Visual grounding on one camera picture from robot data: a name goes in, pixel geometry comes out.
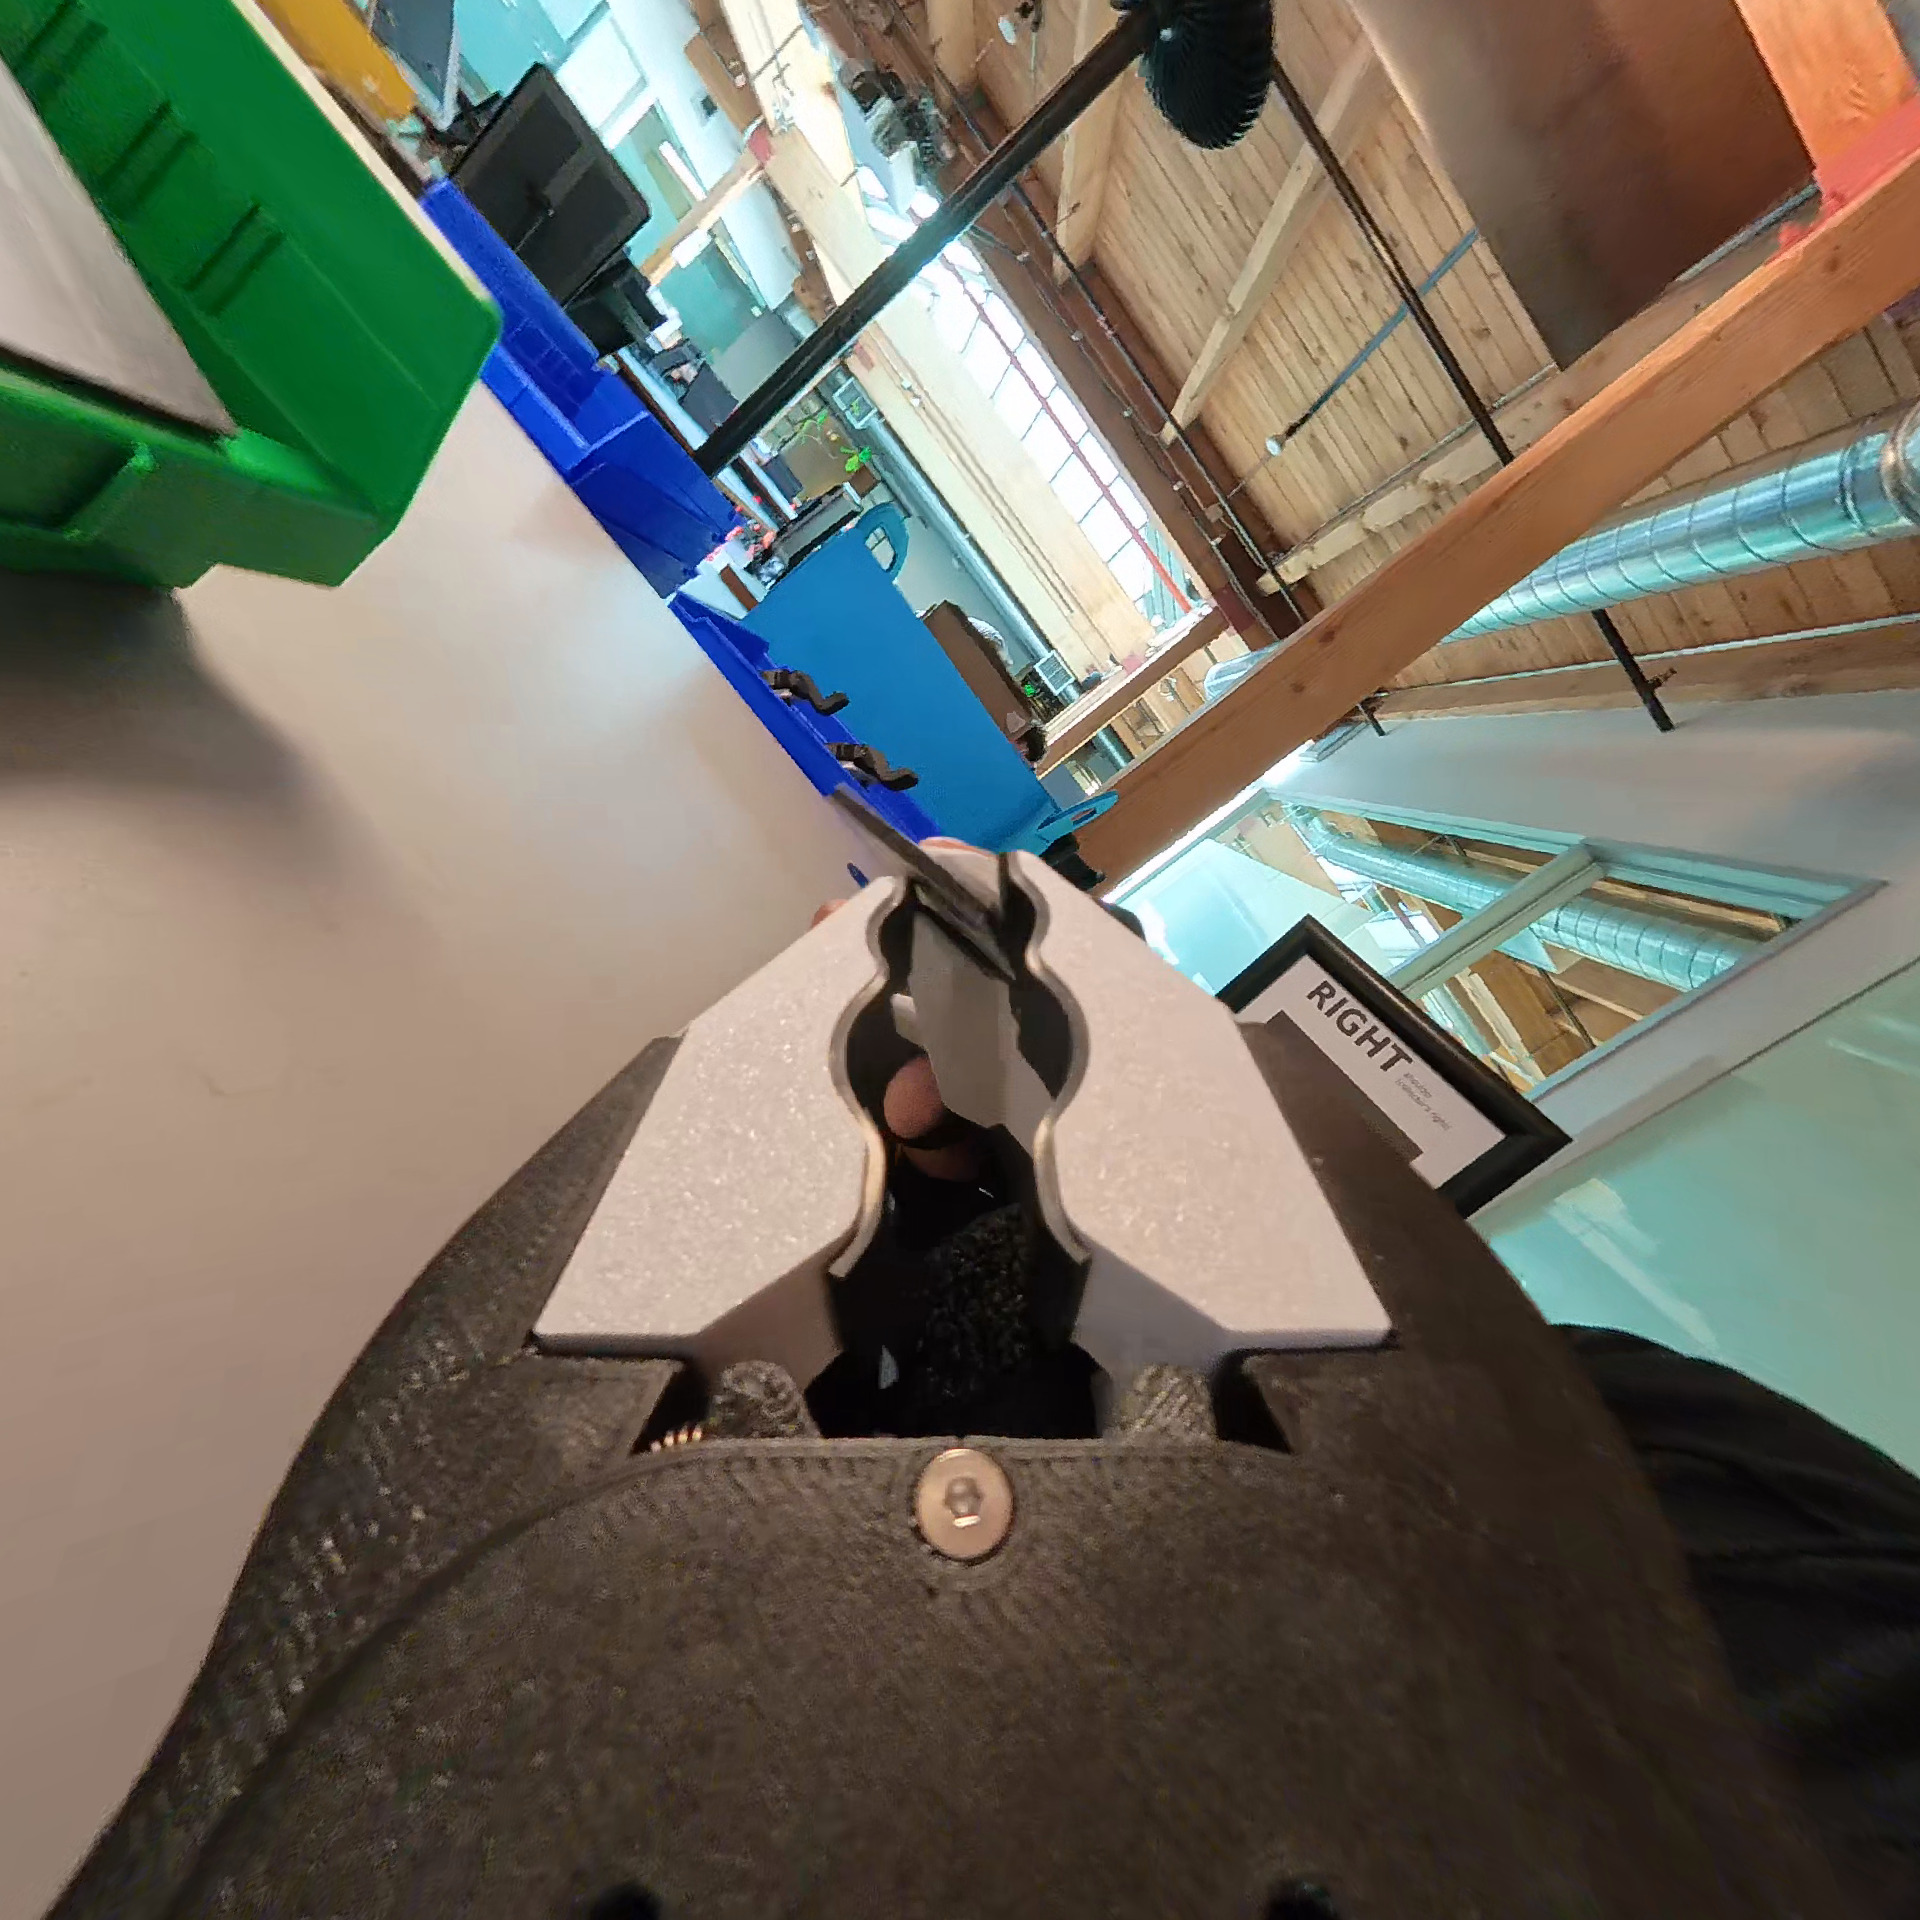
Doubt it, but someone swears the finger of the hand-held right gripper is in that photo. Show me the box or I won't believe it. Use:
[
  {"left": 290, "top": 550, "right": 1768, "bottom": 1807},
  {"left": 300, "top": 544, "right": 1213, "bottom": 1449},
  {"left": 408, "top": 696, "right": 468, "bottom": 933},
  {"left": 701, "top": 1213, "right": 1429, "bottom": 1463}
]
[{"left": 893, "top": 911, "right": 1041, "bottom": 1129}]

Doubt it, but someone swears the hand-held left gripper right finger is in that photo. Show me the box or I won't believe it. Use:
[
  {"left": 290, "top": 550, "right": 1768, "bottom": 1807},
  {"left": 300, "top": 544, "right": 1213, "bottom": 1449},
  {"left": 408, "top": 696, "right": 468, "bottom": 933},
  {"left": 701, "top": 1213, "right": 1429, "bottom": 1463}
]
[{"left": 1007, "top": 848, "right": 1401, "bottom": 1401}]

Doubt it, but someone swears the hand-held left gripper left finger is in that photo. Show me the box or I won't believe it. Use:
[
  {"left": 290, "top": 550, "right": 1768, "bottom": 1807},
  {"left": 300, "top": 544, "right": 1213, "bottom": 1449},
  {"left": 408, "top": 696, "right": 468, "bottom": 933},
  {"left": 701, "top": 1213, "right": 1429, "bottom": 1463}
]
[{"left": 533, "top": 872, "right": 921, "bottom": 1375}]

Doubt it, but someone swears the thin dark card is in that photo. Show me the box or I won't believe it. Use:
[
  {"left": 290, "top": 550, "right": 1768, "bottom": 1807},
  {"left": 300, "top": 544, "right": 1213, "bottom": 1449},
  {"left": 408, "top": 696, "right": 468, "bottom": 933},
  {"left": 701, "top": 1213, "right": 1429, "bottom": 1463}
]
[{"left": 829, "top": 785, "right": 1017, "bottom": 976}]

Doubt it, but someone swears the person's right hand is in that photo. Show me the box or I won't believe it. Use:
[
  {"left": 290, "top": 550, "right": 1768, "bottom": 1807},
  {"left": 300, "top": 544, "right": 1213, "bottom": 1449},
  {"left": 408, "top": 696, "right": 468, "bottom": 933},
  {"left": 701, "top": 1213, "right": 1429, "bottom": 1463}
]
[{"left": 882, "top": 1046, "right": 991, "bottom": 1153}]

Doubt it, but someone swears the black framed marker sign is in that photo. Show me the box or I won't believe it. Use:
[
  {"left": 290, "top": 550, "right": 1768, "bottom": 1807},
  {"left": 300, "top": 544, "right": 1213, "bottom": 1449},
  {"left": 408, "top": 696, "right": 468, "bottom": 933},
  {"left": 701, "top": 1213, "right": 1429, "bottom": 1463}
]
[{"left": 1219, "top": 915, "right": 1573, "bottom": 1216}]

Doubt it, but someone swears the blue panel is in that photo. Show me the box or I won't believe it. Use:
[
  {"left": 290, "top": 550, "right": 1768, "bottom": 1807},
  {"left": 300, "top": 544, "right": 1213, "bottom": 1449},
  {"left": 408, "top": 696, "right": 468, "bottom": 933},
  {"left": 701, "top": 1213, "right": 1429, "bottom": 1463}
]
[{"left": 747, "top": 502, "right": 1052, "bottom": 848}]

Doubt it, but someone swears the blue plastic bin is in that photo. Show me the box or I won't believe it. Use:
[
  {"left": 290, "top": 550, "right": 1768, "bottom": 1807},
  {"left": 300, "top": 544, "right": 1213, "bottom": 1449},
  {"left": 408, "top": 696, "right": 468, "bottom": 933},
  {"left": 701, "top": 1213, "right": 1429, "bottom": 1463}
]
[
  {"left": 424, "top": 181, "right": 746, "bottom": 595},
  {"left": 673, "top": 591, "right": 940, "bottom": 841}
]

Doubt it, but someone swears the black monitor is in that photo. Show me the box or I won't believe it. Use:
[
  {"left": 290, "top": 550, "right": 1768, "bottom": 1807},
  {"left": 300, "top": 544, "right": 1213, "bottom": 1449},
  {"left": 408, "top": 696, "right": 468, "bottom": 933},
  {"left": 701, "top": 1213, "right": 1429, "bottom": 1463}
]
[{"left": 451, "top": 64, "right": 653, "bottom": 302}]

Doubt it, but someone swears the black floor lamp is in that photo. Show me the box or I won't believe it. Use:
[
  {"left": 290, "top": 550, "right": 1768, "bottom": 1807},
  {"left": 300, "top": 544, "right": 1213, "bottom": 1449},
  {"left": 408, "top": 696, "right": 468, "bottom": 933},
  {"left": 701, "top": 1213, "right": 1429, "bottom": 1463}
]
[{"left": 692, "top": 0, "right": 1279, "bottom": 479}]

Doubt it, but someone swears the green plastic bin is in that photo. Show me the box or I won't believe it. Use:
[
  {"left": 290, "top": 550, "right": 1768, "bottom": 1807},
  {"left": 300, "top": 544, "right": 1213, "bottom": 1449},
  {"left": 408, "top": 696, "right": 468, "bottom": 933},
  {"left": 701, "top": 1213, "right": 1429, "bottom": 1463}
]
[{"left": 0, "top": 0, "right": 506, "bottom": 590}]

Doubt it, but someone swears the black flat sheet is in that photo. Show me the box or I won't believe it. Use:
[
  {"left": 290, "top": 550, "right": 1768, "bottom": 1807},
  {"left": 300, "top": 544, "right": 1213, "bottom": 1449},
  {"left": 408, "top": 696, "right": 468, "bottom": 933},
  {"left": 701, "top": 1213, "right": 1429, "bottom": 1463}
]
[{"left": 0, "top": 59, "right": 243, "bottom": 436}]

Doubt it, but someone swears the yellow bin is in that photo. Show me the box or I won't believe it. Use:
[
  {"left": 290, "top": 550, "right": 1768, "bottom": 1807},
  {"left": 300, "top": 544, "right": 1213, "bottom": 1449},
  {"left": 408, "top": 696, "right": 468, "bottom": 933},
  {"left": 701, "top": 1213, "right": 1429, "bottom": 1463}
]
[{"left": 257, "top": 0, "right": 424, "bottom": 120}]

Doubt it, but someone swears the silver ventilation duct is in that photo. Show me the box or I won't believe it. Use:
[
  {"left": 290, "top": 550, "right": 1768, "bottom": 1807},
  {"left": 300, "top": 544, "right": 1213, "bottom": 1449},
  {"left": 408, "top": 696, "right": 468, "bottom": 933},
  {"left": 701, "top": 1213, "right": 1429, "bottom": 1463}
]
[
  {"left": 1440, "top": 405, "right": 1920, "bottom": 646},
  {"left": 1289, "top": 809, "right": 1771, "bottom": 992}
]

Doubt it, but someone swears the wooden post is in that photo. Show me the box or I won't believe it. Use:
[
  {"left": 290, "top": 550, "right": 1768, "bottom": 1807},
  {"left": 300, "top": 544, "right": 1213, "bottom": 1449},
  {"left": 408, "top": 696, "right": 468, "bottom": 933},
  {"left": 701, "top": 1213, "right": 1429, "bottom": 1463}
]
[{"left": 1079, "top": 141, "right": 1920, "bottom": 886}]

